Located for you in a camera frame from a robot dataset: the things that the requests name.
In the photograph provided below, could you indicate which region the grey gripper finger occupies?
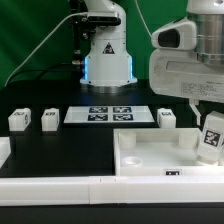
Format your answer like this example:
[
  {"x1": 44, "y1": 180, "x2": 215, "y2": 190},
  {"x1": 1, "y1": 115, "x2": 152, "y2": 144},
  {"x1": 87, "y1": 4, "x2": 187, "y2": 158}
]
[{"x1": 189, "y1": 99, "x2": 202, "y2": 126}]

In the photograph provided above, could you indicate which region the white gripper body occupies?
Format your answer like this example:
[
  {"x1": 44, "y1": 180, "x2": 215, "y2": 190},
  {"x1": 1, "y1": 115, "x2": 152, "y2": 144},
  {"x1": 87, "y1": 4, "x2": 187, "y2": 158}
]
[{"x1": 149, "y1": 49, "x2": 224, "y2": 103}]

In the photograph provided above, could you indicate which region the white square tabletop part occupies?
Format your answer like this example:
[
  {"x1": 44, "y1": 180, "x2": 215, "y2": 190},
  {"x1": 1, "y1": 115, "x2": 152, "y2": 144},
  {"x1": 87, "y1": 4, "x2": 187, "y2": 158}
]
[{"x1": 113, "y1": 128, "x2": 224, "y2": 176}]

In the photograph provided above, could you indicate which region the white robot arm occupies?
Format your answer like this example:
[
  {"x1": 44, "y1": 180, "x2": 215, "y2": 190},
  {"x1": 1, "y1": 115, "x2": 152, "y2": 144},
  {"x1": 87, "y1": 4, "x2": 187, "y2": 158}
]
[{"x1": 80, "y1": 0, "x2": 224, "y2": 103}]

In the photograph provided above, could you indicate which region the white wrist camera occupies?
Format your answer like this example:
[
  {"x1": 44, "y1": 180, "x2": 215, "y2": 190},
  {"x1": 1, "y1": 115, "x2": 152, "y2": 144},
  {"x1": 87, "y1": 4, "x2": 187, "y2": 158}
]
[{"x1": 151, "y1": 17, "x2": 197, "y2": 50}]

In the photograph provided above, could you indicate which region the white cable right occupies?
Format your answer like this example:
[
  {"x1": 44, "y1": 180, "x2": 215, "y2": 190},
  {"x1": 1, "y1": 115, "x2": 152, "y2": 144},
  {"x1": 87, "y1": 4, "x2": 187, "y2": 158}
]
[{"x1": 133, "y1": 0, "x2": 154, "y2": 38}]

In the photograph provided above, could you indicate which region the white cable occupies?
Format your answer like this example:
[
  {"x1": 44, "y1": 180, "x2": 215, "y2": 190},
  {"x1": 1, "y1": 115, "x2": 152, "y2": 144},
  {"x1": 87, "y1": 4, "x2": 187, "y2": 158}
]
[
  {"x1": 133, "y1": 0, "x2": 154, "y2": 38},
  {"x1": 3, "y1": 12, "x2": 88, "y2": 88}
]

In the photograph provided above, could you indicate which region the white marker base plate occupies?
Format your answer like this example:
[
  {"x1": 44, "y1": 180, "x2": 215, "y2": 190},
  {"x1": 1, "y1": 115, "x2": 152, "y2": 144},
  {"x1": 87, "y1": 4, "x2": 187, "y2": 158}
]
[{"x1": 64, "y1": 106, "x2": 154, "y2": 124}]

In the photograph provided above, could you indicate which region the black camera stand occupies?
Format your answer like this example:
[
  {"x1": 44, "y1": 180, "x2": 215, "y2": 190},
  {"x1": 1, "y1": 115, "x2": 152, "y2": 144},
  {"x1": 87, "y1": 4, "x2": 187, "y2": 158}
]
[{"x1": 68, "y1": 0, "x2": 89, "y2": 73}]

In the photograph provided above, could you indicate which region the white cable left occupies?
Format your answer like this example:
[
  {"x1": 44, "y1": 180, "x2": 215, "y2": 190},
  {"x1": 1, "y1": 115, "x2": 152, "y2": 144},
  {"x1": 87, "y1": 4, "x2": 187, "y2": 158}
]
[{"x1": 3, "y1": 12, "x2": 88, "y2": 88}]

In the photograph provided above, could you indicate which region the white front obstacle rail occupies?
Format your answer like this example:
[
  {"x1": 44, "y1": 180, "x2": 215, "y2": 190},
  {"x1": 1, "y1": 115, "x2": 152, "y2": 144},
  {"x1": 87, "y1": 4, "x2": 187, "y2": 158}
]
[{"x1": 0, "y1": 176, "x2": 224, "y2": 206}]

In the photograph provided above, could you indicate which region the white obstacle rail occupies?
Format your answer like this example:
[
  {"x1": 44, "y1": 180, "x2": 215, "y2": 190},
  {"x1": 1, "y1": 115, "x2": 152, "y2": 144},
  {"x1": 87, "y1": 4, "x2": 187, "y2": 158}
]
[
  {"x1": 0, "y1": 137, "x2": 11, "y2": 168},
  {"x1": 0, "y1": 176, "x2": 224, "y2": 206}
]

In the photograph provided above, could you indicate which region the white left obstacle rail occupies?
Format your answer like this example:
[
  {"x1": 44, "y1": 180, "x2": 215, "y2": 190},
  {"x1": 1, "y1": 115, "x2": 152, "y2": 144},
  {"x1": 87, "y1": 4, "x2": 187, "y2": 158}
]
[{"x1": 0, "y1": 137, "x2": 11, "y2": 168}]

